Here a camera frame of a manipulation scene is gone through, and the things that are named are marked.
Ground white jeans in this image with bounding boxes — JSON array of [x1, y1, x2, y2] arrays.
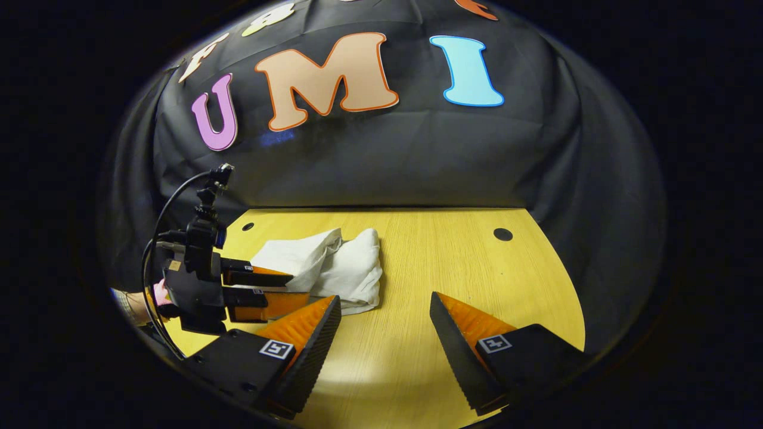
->
[[249, 228, 383, 315]]

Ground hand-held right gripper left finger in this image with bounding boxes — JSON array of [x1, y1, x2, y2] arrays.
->
[[185, 295, 342, 419]]

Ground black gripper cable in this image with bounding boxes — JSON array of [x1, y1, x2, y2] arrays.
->
[[142, 172, 215, 361]]

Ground black backdrop cloth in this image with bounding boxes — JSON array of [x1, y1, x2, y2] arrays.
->
[[98, 0, 667, 358]]

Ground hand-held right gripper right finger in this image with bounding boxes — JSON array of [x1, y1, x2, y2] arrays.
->
[[430, 291, 591, 416]]

